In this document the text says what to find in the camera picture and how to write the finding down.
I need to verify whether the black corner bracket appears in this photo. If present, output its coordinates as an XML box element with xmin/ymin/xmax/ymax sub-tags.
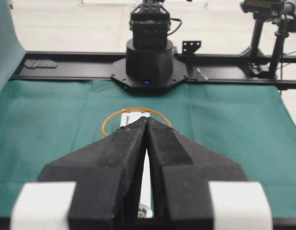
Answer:
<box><xmin>182</xmin><ymin>40</ymin><xmax>202</xmax><ymax>55</ymax></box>

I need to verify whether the aluminium extrusion rail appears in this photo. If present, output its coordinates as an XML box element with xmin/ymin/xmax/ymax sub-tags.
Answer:
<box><xmin>120</xmin><ymin>110</ymin><xmax>150</xmax><ymax>127</ymax></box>

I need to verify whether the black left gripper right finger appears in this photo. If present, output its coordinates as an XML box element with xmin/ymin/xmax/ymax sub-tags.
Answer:
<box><xmin>146</xmin><ymin>118</ymin><xmax>248</xmax><ymax>219</ymax></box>

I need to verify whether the black camera stand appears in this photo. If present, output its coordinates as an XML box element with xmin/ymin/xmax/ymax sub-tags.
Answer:
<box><xmin>240</xmin><ymin>0</ymin><xmax>296</xmax><ymax>80</ymax></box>

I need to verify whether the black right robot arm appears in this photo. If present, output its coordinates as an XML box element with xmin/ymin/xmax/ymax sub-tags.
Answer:
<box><xmin>111</xmin><ymin>0</ymin><xmax>187</xmax><ymax>93</ymax></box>

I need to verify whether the green table cloth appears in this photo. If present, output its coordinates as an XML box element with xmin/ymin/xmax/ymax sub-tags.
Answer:
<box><xmin>0</xmin><ymin>0</ymin><xmax>296</xmax><ymax>218</ymax></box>

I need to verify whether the orange rubber band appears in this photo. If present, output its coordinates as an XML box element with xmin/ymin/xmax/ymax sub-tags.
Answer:
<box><xmin>102</xmin><ymin>108</ymin><xmax>171</xmax><ymax>137</ymax></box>

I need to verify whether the black table frame rail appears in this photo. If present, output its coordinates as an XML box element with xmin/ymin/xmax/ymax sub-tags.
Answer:
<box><xmin>11</xmin><ymin>52</ymin><xmax>296</xmax><ymax>92</ymax></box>

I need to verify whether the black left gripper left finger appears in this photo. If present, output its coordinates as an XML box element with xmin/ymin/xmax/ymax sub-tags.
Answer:
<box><xmin>38</xmin><ymin>117</ymin><xmax>148</xmax><ymax>230</ymax></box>

